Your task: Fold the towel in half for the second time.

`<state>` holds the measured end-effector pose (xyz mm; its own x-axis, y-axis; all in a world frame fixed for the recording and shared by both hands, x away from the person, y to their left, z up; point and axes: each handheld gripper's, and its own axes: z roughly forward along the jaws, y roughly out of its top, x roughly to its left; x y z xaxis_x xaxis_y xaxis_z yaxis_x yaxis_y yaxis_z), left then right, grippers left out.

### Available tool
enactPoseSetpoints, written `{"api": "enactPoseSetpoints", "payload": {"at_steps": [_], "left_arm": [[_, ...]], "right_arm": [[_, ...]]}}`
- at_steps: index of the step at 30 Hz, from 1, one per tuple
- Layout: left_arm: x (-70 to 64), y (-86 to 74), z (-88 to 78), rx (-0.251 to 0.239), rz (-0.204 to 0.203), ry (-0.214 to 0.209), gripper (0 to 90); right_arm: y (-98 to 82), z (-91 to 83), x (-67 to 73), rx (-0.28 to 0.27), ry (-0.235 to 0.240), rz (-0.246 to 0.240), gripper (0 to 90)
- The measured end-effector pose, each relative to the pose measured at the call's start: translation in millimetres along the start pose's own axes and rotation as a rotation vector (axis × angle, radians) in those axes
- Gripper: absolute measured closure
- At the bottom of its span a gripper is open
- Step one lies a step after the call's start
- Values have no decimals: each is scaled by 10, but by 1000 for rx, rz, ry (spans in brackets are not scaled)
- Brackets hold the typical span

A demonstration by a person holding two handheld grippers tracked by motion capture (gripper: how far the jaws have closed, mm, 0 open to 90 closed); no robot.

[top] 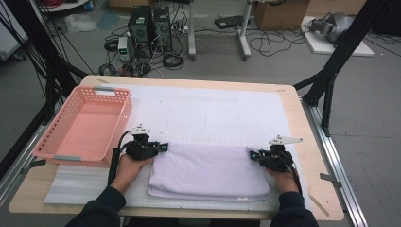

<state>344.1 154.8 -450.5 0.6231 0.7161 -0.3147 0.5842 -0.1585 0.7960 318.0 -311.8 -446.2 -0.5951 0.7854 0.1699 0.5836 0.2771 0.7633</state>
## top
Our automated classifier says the white cabinet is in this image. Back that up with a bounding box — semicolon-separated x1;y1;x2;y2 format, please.
0;6;29;61

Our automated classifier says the teal sheet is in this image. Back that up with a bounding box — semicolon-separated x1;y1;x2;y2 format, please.
96;9;122;31

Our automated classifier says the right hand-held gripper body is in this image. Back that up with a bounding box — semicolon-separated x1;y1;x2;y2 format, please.
257;134;304;173

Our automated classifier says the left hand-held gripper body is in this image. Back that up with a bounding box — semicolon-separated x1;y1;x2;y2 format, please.
124;123;160;161

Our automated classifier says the white grid foam mat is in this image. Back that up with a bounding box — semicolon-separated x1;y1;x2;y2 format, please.
44;83;314;214

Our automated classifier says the white desk frame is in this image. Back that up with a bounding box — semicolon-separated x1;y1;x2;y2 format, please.
187;0;253;61

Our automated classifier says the hand-held gripper black cable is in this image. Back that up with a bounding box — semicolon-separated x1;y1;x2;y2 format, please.
280;154;303;194
107;130;131;187

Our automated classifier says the person's right hand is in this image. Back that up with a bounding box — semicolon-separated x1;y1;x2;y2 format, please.
266;166;301;195

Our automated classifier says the pink plastic basket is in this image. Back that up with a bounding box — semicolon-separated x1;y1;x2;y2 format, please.
32;85;133;168

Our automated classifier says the grey metal bracket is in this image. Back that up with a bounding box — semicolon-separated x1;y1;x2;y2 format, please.
20;159;47;175
320;172;343;188

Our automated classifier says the black flat box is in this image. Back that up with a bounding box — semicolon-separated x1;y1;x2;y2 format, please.
214;15;252;29

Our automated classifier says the cardboard box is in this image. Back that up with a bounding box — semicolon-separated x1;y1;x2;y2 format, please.
254;0;311;31
108;0;155;9
306;0;368;17

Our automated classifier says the white bench power supply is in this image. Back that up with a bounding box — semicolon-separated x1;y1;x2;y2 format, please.
117;36;131;62

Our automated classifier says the black metal frame stand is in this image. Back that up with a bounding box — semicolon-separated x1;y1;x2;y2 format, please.
0;0;89;181
292;0;401;138

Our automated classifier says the tangled black floor cable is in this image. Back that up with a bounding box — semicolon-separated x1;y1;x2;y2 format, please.
249;27;306;58

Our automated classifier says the white floor board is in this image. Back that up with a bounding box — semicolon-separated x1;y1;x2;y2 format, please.
304;15;375;58

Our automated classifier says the grey rounded machine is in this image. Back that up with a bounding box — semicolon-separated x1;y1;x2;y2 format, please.
310;11;356;44

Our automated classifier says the left hand-held gripper black cable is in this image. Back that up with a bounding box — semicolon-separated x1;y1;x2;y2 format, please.
107;130;131;187

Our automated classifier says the person's left hand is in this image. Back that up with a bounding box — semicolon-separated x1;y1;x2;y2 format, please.
110;154;155;195

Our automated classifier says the black computer tower green label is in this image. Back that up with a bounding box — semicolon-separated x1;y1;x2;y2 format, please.
127;5;155;58

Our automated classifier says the clear plastic bag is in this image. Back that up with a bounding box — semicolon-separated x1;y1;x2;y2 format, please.
64;13;98;34

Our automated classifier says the right hand-held gripper black cable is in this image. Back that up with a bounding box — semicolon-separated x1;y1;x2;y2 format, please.
280;154;303;194

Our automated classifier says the white round table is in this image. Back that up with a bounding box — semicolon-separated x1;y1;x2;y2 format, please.
37;0;91;13

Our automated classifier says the lilac patterned towel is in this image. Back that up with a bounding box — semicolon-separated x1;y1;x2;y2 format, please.
147;143;271;202

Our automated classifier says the thin wooden stick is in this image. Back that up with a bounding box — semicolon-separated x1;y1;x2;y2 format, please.
307;192;330;218

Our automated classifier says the coiled black cable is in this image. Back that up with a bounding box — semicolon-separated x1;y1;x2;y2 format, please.
162;51;185;71
97;62;117;77

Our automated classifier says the aluminium rail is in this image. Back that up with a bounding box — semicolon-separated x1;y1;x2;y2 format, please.
301;100;370;227
0;124;45;206

